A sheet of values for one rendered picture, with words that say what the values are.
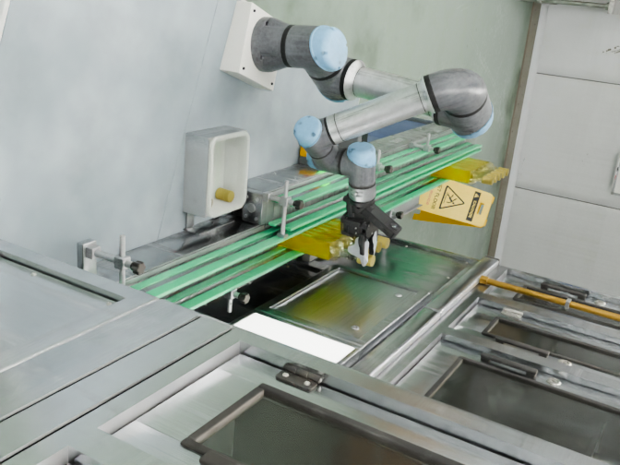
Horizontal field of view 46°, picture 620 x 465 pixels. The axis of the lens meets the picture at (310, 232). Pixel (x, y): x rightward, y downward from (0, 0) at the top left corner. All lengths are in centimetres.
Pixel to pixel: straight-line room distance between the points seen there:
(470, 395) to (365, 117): 73
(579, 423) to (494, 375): 25
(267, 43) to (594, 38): 598
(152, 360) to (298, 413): 22
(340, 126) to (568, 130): 614
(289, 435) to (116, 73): 107
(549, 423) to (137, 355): 107
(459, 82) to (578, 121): 606
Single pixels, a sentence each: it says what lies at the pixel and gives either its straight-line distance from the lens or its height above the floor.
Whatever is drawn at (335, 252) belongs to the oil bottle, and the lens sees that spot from 214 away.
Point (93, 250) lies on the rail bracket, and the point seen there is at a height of 88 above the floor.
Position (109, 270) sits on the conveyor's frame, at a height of 82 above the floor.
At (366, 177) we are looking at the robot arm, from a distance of 196.
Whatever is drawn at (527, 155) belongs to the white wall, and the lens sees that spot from 803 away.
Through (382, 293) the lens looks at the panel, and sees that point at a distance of 223.
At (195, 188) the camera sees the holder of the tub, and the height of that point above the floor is 79.
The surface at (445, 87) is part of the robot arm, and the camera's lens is 183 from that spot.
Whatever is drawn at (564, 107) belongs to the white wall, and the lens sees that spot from 789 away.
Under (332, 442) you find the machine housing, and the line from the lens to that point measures 96.
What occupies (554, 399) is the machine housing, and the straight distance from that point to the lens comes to 195.
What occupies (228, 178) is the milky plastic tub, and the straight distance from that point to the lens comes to 213.
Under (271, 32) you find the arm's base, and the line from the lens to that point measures 206.
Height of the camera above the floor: 199
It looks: 27 degrees down
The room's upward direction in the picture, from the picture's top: 106 degrees clockwise
